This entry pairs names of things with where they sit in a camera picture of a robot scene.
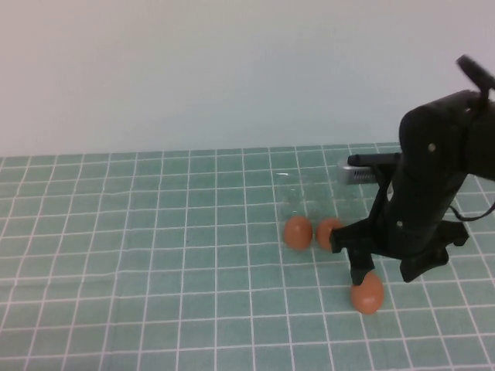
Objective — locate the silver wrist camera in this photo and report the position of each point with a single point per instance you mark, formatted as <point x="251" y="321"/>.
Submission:
<point x="354" y="174"/>

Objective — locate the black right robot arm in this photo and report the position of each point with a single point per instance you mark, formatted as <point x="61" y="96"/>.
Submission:
<point x="437" y="127"/>

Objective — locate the clear plastic egg tray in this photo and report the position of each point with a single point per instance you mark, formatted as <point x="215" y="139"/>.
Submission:
<point x="301" y="197"/>

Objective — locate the brown egg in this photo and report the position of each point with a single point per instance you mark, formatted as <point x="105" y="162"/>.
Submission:
<point x="298" y="233"/>
<point x="325" y="231"/>
<point x="368" y="297"/>

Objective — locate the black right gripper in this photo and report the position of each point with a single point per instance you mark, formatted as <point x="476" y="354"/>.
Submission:
<point x="414" y="216"/>

